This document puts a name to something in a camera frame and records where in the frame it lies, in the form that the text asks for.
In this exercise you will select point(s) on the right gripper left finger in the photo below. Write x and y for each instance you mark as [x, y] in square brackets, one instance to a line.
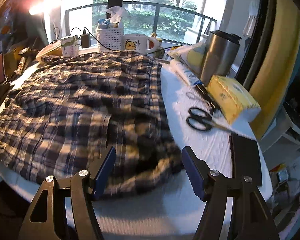
[62, 208]

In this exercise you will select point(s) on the plaid pants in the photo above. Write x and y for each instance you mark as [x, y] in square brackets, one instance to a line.
[67, 112]

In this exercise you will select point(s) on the yellow tissue pack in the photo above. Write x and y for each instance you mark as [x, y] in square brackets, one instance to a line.
[233, 99]

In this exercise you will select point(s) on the yellow curtain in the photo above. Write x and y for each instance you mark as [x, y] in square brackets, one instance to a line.
[271, 83]

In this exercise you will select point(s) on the tan lidded food container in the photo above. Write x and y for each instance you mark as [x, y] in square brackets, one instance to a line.
[51, 49]

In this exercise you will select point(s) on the green white carton box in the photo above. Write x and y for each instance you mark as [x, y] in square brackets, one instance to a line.
[69, 45]

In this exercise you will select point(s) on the black power adapter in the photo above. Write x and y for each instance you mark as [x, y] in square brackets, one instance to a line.
[85, 39]

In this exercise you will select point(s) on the steel thermos tumbler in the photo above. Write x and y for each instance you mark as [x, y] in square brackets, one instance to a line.
[221, 51]

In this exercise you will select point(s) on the white plastic basket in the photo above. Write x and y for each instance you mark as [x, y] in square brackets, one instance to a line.
[109, 39]

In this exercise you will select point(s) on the white bear mug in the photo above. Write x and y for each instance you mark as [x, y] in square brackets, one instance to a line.
[140, 43]

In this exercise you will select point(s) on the black handled scissors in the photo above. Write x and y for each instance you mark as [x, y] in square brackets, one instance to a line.
[200, 119]

